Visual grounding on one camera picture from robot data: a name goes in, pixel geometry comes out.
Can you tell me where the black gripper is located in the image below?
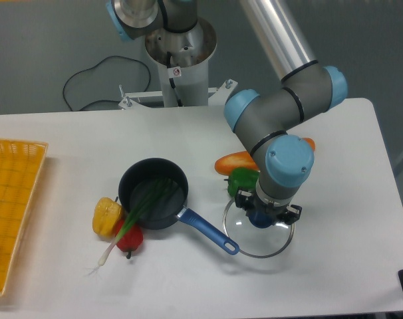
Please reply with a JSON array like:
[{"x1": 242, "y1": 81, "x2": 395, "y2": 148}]
[{"x1": 235, "y1": 187, "x2": 302, "y2": 224}]

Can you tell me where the glass pot lid blue knob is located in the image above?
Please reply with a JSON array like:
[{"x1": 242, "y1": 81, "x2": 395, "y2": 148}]
[{"x1": 222, "y1": 197, "x2": 296, "y2": 259}]

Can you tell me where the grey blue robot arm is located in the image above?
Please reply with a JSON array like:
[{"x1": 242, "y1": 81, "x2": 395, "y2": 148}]
[{"x1": 106, "y1": 1, "x2": 348, "y2": 228}]

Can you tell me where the green bell pepper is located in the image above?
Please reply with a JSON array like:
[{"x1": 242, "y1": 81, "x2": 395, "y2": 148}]
[{"x1": 226, "y1": 167, "x2": 259, "y2": 197}]

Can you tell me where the orange baguette bread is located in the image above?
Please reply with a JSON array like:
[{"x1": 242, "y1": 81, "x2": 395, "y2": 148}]
[{"x1": 214, "y1": 135, "x2": 315, "y2": 180}]

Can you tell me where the green spring onion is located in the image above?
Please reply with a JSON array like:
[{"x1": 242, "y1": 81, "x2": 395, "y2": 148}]
[{"x1": 91, "y1": 177, "x2": 177, "y2": 273}]

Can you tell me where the red bell pepper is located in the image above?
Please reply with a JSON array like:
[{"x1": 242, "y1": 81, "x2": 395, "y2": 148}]
[{"x1": 116, "y1": 224, "x2": 144, "y2": 259}]

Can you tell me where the yellow bell pepper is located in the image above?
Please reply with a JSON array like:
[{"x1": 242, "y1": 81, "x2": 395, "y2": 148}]
[{"x1": 92, "y1": 197, "x2": 123, "y2": 238}]

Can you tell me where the yellow woven basket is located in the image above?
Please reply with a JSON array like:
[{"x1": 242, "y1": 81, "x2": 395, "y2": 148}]
[{"x1": 0, "y1": 138, "x2": 49, "y2": 296}]

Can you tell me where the dark saucepan blue handle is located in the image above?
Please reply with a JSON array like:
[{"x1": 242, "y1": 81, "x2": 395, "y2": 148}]
[{"x1": 118, "y1": 158, "x2": 239, "y2": 255}]

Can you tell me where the black cable on floor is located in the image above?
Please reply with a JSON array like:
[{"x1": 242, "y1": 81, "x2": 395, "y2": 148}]
[{"x1": 62, "y1": 54, "x2": 152, "y2": 112}]

